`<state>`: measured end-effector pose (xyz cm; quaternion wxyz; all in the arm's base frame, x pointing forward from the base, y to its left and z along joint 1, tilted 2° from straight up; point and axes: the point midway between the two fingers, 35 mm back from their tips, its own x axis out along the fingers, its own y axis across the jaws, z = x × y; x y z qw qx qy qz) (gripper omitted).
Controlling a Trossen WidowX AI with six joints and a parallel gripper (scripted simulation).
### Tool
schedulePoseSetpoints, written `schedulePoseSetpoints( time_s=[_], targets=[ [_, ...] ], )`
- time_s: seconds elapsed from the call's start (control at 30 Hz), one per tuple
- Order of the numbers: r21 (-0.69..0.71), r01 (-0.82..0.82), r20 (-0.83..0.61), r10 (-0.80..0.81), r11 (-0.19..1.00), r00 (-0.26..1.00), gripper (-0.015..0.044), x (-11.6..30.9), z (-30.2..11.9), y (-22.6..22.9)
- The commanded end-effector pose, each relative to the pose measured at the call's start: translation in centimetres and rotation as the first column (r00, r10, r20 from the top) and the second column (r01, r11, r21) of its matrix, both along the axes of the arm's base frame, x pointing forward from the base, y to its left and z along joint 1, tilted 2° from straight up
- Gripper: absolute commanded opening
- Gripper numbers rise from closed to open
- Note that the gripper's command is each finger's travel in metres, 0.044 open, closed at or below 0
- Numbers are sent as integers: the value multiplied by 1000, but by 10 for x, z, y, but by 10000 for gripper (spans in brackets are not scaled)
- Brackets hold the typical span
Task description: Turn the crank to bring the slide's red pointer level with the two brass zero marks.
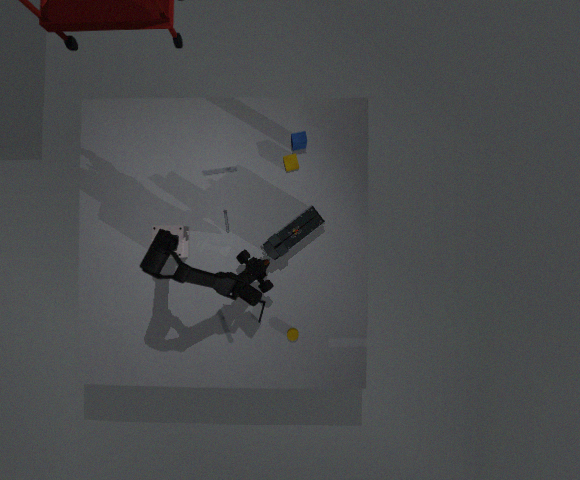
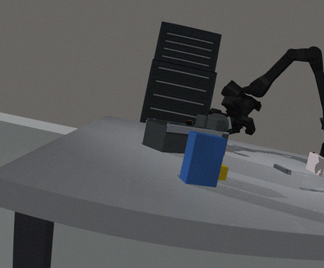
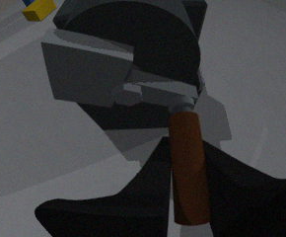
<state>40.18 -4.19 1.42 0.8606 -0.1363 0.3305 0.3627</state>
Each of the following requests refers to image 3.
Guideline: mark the blue block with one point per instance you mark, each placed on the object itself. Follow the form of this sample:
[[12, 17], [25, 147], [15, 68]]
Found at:
[[28, 2]]

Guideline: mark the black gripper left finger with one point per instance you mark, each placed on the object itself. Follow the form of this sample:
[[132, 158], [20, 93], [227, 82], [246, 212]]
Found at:
[[139, 210]]

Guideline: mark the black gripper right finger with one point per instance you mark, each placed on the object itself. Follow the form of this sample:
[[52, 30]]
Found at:
[[243, 201]]

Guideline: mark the yellow cube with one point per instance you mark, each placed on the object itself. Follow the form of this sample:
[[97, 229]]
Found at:
[[38, 10]]

